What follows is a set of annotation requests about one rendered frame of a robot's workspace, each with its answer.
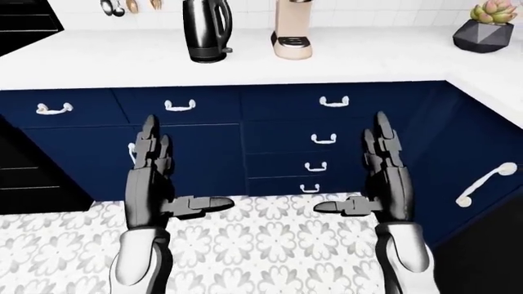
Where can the green pink succulent plant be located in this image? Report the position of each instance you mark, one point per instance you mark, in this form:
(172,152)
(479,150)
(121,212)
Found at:
(492,12)

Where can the beige coffee machine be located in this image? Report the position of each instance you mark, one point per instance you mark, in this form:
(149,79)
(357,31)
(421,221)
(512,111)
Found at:
(292,29)

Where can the black stove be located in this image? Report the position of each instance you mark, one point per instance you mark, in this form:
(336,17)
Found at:
(24,171)

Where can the wooden hanging fork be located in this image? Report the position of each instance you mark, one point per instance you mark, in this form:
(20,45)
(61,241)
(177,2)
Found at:
(155,3)

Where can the dark faceted plant pot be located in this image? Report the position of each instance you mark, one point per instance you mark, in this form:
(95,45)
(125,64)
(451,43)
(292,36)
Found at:
(482,35)

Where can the silver hanging ladle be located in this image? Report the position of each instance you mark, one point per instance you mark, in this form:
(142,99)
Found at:
(118,8)

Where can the silver hanging spoon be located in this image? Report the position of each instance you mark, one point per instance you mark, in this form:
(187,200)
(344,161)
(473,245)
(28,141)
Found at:
(105,6)

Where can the navy blue cabinet unit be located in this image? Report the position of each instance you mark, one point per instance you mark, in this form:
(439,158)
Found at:
(265,144)

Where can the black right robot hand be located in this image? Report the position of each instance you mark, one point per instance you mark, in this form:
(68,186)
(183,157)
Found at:
(392,196)

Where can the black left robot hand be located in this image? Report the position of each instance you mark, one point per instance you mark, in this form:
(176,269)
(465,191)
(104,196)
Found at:
(141,196)

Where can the black electric kettle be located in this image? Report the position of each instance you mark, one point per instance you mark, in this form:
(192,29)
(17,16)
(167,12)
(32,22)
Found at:
(206,29)

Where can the wooden hanging spoon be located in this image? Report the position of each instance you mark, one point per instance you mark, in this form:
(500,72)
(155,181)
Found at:
(131,5)

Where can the kettle power lever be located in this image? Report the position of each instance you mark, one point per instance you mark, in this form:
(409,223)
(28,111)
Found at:
(226,49)

